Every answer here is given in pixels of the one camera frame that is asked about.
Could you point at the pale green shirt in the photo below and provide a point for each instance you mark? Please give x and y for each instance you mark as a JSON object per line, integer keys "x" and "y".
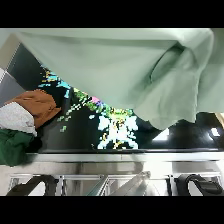
{"x": 100, "y": 60}

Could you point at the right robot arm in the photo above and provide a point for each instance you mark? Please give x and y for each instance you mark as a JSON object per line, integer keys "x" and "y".
{"x": 199, "y": 184}

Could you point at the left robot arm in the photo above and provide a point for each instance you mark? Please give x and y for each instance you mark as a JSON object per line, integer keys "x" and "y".
{"x": 47, "y": 182}

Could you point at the brown garment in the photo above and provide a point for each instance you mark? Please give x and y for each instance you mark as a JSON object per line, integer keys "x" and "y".
{"x": 41, "y": 104}

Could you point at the white garment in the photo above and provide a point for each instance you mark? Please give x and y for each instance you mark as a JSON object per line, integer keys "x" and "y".
{"x": 15, "y": 117}

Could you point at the dark green garment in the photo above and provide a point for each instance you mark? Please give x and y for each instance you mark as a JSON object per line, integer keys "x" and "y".
{"x": 13, "y": 146}

